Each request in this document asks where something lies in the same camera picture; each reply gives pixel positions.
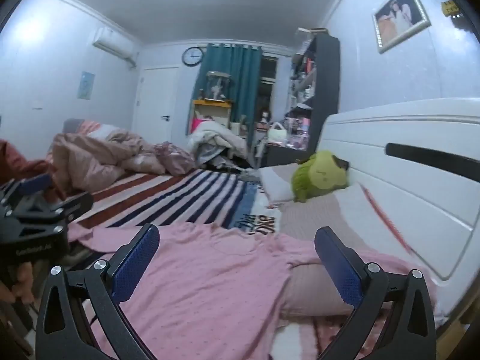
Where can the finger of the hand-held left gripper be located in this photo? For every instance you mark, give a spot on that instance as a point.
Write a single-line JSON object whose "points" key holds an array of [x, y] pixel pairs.
{"points": [[37, 184], [78, 204]]}

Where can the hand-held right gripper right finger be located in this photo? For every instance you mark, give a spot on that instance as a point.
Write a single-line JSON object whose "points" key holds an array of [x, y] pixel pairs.
{"points": [[339, 266]]}

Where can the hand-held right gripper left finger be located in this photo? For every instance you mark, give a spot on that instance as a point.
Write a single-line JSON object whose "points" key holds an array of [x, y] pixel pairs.
{"points": [[135, 264]]}

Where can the pink dotted shirt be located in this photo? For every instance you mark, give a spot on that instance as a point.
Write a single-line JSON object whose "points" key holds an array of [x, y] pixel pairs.
{"points": [[210, 288]]}

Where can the pile of white clothes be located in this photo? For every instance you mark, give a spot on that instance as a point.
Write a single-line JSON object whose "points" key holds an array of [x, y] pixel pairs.
{"points": [[221, 138]]}

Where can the person's left hand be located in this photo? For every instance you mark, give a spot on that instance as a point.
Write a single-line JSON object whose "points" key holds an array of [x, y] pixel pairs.
{"points": [[26, 281]]}

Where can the reddish cloth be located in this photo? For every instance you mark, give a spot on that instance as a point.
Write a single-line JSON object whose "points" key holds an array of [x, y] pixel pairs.
{"points": [[22, 165]]}

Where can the beige pillow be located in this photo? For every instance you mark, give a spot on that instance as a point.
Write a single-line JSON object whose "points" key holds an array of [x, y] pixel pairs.
{"points": [[318, 213]]}

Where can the grey cushion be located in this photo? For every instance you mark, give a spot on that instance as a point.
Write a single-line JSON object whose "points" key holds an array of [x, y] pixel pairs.
{"points": [[73, 125]]}

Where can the striped blanket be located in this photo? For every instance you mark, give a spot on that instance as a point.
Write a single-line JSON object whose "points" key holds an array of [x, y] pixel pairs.
{"points": [[180, 198]]}

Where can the green plush toy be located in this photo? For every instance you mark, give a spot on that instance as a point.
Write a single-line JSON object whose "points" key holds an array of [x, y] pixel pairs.
{"points": [[318, 176]]}

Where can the white pillow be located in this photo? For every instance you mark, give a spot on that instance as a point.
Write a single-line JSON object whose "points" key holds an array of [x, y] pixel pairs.
{"points": [[277, 183]]}

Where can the pink floral crumpled cloth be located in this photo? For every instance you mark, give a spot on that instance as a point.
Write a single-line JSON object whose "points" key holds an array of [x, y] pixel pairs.
{"points": [[174, 157]]}

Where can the white headboard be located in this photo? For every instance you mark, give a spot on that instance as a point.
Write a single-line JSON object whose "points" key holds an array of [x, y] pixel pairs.
{"points": [[412, 180]]}

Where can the dark desk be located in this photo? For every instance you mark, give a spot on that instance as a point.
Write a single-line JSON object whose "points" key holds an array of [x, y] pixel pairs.
{"points": [[281, 155]]}

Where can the white door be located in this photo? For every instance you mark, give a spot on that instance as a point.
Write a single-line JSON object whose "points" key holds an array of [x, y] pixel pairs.
{"points": [[155, 97]]}

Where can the magenta bag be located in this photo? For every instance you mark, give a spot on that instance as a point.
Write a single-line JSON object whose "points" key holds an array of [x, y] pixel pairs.
{"points": [[197, 125]]}

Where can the white handbag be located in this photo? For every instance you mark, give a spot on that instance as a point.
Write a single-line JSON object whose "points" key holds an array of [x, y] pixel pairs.
{"points": [[276, 134]]}

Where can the white air conditioner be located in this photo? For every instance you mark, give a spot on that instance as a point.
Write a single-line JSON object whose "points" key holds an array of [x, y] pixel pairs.
{"points": [[112, 45]]}

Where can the yellow cabinet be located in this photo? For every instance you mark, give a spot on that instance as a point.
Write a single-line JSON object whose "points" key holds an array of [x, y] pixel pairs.
{"points": [[210, 110]]}

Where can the small doll figurine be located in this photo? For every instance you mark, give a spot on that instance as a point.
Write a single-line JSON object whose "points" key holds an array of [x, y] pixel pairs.
{"points": [[266, 116]]}

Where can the glass dome with figure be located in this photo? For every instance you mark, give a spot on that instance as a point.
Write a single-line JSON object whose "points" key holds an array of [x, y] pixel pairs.
{"points": [[217, 86]]}

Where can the dark bookshelf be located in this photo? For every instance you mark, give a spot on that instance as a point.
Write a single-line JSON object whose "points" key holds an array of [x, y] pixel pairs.
{"points": [[326, 82]]}

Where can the window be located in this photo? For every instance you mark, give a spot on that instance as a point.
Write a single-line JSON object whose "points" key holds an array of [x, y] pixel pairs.
{"points": [[268, 82]]}

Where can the teal curtain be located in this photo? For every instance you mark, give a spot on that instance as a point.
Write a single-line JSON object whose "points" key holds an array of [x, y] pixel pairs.
{"points": [[240, 82]]}

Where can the framed picture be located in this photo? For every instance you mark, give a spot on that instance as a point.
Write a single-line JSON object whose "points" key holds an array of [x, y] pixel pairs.
{"points": [[401, 15]]}

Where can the wall poster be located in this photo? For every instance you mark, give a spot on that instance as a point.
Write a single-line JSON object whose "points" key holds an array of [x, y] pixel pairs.
{"points": [[86, 85]]}

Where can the wall clock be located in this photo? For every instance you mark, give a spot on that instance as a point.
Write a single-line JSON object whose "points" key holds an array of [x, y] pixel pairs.
{"points": [[192, 56]]}

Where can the yellow wall sticker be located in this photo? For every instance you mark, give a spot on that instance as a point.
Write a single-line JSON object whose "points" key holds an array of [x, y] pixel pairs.
{"points": [[449, 8]]}

